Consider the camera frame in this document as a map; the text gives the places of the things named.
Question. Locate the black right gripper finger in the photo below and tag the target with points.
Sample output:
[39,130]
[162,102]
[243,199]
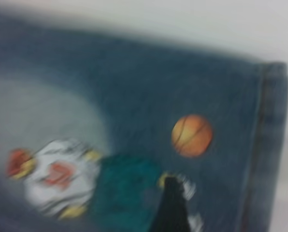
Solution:
[173,207]

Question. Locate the blue denim children's pants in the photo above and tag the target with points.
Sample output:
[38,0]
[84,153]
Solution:
[134,96]

